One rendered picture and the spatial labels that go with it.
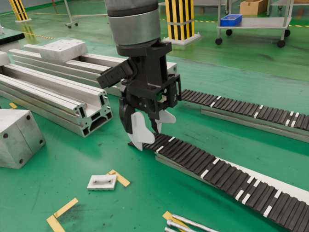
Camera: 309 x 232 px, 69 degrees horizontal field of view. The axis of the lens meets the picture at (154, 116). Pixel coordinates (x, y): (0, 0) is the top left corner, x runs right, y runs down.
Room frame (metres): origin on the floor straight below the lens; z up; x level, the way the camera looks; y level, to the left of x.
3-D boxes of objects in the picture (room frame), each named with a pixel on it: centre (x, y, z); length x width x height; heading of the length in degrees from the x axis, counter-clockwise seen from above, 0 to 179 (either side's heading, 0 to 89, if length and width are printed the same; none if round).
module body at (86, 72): (0.90, 0.31, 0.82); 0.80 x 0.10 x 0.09; 47
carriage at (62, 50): (0.90, 0.31, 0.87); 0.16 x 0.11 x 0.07; 47
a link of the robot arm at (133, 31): (0.36, 0.01, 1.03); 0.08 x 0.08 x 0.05
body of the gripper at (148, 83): (0.36, 0.00, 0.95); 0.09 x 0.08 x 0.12; 47
